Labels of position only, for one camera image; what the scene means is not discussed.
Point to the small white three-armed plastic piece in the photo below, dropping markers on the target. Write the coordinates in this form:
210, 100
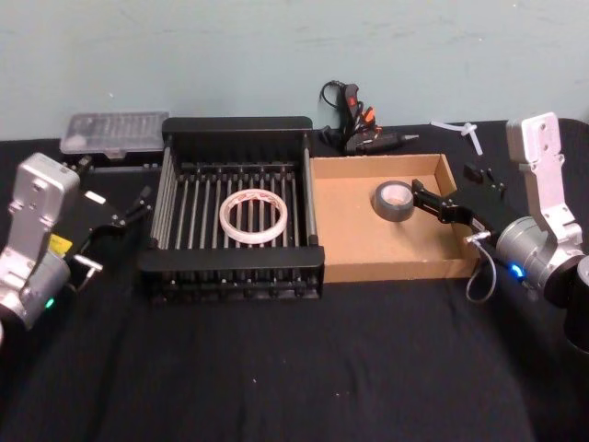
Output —
471, 136

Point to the roll of white tape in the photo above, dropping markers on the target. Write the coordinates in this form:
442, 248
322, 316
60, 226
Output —
230, 225

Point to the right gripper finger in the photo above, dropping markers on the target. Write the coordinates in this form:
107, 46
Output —
471, 171
437, 205

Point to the clear plastic case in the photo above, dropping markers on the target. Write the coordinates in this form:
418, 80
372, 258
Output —
115, 131

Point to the black rack with steel bars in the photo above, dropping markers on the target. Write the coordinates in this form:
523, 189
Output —
230, 264

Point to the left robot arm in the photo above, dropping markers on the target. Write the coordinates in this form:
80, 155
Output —
34, 216

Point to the black table cloth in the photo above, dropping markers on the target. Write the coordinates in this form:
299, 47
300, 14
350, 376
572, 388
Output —
294, 368

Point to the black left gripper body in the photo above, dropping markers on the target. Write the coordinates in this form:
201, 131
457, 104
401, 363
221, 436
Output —
89, 214

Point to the roll of silver tape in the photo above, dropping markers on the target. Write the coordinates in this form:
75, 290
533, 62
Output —
382, 209

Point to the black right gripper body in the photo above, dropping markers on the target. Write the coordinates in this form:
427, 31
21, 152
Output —
490, 209

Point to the shallow brown cardboard tray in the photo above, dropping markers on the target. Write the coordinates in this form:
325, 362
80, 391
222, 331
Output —
359, 244

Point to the pale green wall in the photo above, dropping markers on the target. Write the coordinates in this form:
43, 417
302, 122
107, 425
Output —
294, 55

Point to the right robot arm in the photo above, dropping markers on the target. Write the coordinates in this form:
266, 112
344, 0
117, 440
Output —
543, 230

